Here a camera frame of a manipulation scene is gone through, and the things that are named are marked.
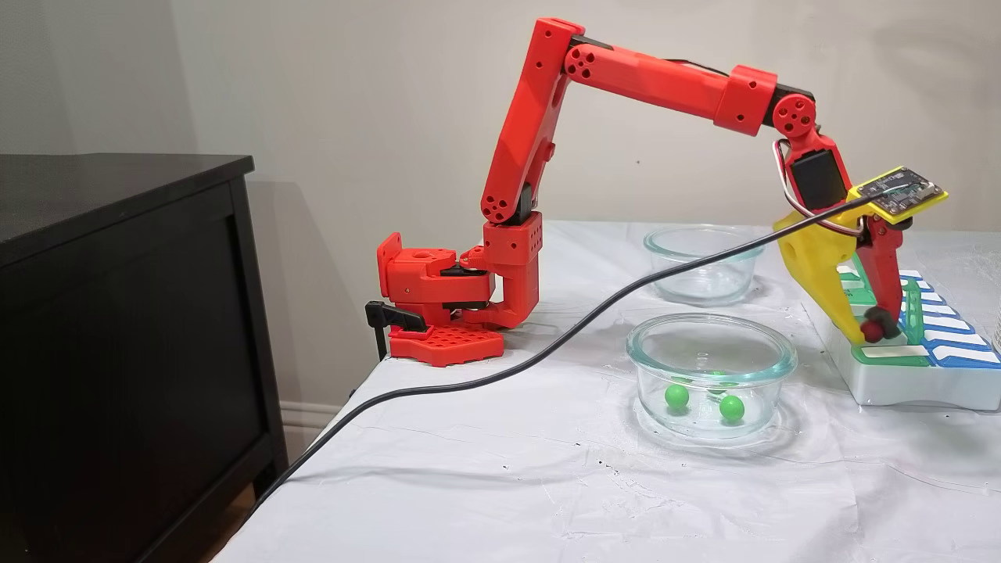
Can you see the green ball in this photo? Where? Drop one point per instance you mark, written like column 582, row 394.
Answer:
column 732, row 407
column 717, row 378
column 677, row 397

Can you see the black wooden cabinet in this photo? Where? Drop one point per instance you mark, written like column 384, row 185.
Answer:
column 117, row 352

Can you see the weekly pill organizer box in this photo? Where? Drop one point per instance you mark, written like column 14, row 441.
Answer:
column 899, row 383

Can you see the glass bowl for red balls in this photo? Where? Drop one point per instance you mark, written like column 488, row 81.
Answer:
column 704, row 293

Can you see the red ball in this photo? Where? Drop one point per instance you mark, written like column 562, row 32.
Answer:
column 872, row 332

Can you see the black table clamp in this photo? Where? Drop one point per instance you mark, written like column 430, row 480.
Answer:
column 391, row 315

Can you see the white tablecloth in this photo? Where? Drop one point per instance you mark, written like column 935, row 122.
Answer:
column 547, row 485

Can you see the camera board on yellow mount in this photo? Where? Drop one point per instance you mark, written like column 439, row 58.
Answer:
column 899, row 191

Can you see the glass bowl with green balls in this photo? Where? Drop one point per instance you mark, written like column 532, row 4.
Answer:
column 712, row 426

